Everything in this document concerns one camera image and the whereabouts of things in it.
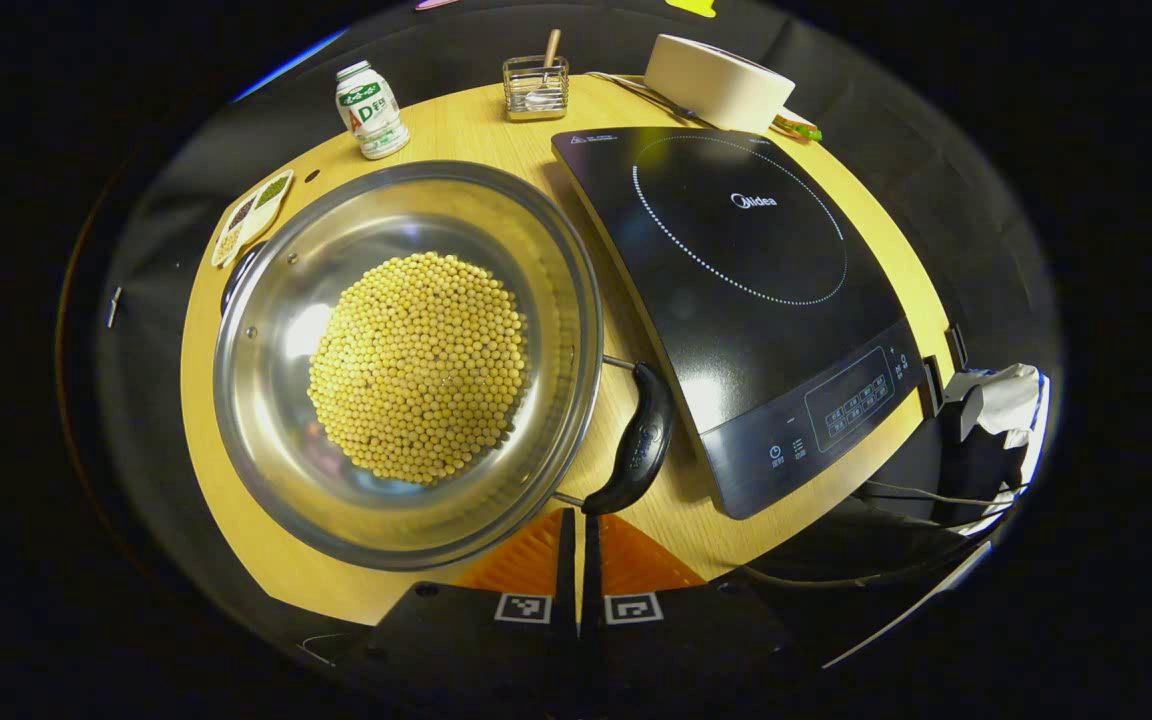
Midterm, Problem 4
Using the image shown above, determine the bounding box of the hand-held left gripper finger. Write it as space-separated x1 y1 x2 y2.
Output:
361 507 579 696
580 512 809 697

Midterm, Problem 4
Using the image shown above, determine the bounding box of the black induction cooktop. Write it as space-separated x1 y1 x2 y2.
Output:
551 126 930 521

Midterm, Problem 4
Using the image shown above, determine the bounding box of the stainless steel pot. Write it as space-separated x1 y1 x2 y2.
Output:
213 160 678 573

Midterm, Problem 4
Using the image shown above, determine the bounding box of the pile of yellow soybeans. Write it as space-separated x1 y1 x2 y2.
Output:
308 252 531 487

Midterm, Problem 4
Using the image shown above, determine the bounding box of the white crumpled cloth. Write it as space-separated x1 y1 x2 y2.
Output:
941 363 1050 536

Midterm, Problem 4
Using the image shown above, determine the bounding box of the white divided bean dish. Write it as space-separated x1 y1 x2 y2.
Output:
211 170 295 269

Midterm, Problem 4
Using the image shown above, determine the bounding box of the white drink bottle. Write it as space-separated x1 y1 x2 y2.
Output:
335 60 411 161

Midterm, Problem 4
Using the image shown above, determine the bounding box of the white toaster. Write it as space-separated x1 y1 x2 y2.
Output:
644 33 797 134

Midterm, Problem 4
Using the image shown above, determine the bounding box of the wire utensil holder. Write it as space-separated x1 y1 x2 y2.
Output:
503 55 571 123

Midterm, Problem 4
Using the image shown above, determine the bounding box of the toaster power cable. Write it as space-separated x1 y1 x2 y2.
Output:
586 72 707 126

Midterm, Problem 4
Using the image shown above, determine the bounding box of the wooden handled spoon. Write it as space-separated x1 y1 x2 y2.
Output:
526 28 564 111

